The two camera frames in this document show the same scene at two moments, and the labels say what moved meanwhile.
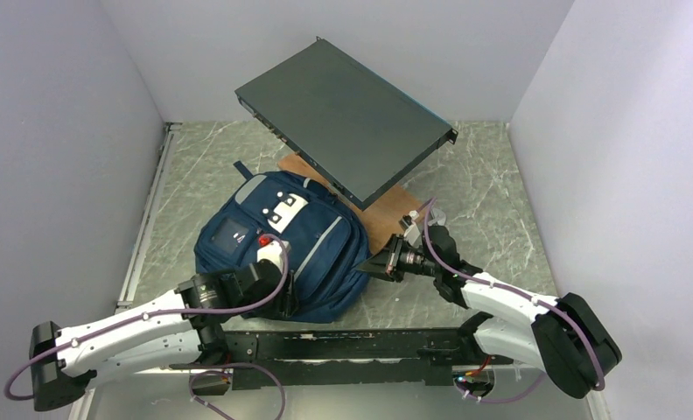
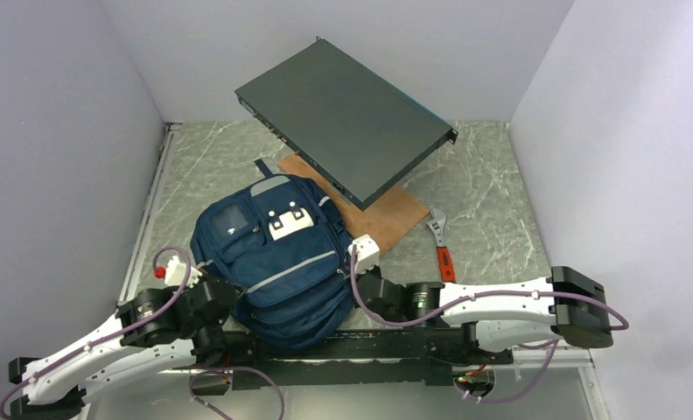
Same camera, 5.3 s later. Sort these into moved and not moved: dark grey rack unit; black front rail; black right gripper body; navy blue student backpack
Moved: black right gripper body; navy blue student backpack
Not moved: black front rail; dark grey rack unit
